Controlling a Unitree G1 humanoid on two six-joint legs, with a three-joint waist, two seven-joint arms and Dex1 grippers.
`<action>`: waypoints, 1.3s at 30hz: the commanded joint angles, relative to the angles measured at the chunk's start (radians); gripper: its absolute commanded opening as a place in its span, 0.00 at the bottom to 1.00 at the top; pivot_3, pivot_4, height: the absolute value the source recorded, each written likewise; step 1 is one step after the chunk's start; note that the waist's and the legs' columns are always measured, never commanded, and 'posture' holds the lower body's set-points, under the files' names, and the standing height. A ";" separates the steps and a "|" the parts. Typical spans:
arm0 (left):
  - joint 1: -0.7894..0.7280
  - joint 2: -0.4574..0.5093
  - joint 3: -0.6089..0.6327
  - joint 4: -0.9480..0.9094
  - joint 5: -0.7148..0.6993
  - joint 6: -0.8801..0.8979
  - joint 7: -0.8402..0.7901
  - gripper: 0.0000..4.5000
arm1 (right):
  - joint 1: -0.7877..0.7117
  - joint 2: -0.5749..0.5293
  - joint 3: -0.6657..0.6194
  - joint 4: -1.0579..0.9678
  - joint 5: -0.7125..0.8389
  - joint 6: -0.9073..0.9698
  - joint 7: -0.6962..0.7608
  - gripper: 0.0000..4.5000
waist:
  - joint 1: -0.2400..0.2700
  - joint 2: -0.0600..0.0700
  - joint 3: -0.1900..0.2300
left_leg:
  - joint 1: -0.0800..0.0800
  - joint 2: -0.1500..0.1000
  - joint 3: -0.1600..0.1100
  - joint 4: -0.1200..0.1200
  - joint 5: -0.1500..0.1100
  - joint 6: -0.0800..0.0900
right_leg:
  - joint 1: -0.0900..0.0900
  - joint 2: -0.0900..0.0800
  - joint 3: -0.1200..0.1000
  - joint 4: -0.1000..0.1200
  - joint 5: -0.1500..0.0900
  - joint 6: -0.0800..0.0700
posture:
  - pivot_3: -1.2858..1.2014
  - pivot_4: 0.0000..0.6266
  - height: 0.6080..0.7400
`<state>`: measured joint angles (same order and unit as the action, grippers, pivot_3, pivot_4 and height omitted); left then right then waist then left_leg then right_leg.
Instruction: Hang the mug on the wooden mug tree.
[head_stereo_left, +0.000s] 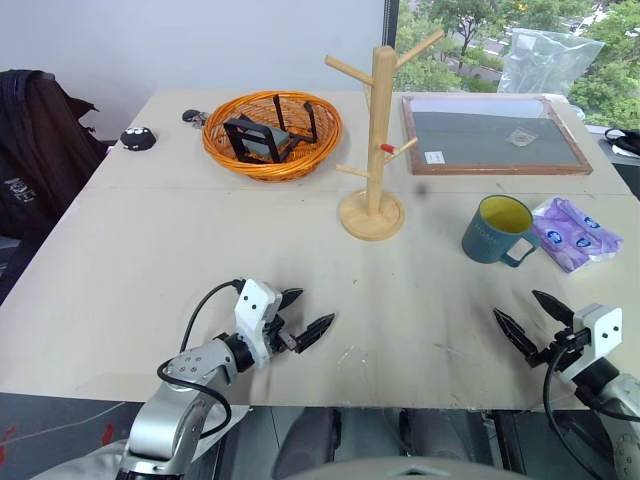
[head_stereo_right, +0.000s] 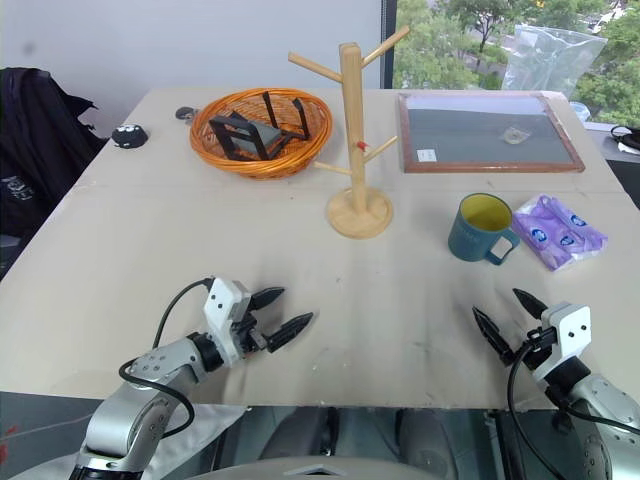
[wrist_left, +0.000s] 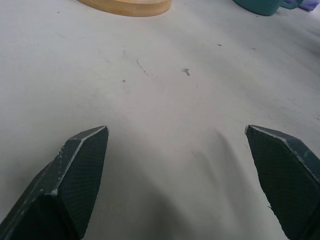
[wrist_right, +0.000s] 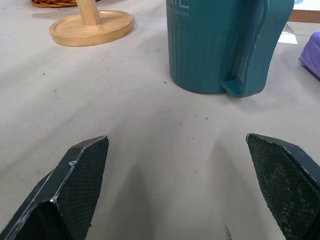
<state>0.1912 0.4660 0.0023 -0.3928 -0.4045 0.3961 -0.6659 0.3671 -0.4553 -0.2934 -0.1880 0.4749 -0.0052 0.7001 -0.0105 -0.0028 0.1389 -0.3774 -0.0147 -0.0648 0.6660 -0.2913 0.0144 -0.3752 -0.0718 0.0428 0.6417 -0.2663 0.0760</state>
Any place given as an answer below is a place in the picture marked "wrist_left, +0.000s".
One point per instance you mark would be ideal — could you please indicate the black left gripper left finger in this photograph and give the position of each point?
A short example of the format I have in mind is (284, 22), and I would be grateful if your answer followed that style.
(75, 180)

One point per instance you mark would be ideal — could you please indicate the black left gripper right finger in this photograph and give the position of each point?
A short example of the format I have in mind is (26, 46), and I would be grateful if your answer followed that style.
(287, 180)

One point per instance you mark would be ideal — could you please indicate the teal mug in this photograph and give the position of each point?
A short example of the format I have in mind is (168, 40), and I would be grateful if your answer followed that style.
(262, 6)

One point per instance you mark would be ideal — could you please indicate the round wooden board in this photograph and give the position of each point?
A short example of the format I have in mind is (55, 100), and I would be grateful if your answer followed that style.
(132, 7)

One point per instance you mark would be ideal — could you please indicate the purple object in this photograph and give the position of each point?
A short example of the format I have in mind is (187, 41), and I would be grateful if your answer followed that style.
(311, 4)

